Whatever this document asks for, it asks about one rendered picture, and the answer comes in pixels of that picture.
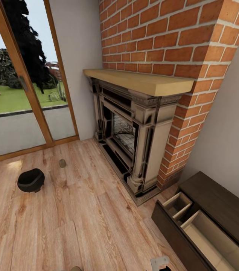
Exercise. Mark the countertop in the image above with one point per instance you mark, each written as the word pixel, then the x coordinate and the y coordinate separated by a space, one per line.
pixel 148 84

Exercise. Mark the cauldron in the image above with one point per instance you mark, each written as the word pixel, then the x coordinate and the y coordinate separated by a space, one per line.
pixel 31 181

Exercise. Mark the door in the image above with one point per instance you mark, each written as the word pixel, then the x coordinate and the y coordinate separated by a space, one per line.
pixel 36 111

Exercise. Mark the wood fireplace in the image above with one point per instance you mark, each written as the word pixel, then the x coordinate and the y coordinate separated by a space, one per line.
pixel 132 132

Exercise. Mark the cabinet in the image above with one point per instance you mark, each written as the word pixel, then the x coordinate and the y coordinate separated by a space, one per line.
pixel 208 240

